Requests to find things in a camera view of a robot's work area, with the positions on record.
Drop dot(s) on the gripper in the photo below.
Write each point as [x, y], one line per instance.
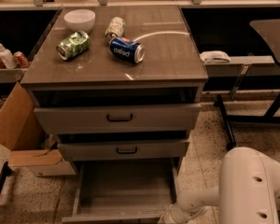
[172, 216]

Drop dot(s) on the grey bottom drawer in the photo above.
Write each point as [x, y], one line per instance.
[124, 192]

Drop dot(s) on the grey drawer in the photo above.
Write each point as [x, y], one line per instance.
[124, 192]
[118, 119]
[102, 151]

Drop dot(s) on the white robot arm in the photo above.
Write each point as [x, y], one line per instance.
[248, 192]

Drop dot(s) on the grey middle drawer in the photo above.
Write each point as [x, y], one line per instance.
[102, 151]

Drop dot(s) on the grey top drawer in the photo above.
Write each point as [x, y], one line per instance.
[118, 119]

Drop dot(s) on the grey drawer cabinet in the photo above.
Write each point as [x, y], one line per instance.
[170, 74]

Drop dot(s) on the folded white cloth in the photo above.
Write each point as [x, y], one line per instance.
[215, 56]

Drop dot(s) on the brown cardboard box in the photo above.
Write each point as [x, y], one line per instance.
[22, 134]

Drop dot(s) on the blue pepsi can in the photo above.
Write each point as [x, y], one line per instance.
[127, 50]

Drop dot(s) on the pale green soda can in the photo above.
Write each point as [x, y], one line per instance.
[115, 28]

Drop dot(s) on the green crushed soda can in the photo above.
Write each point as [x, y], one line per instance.
[73, 45]

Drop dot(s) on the white bowl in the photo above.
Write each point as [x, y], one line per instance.
[80, 20]

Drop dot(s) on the red can right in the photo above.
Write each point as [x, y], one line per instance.
[21, 59]

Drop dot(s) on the white pump bottle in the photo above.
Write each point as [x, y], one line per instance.
[7, 58]

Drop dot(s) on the black table leg frame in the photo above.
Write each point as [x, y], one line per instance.
[268, 118]

